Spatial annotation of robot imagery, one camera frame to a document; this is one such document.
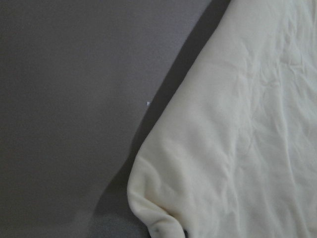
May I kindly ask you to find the beige long-sleeve printed shirt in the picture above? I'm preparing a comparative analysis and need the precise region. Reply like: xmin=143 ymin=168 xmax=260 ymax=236
xmin=127 ymin=0 xmax=317 ymax=238

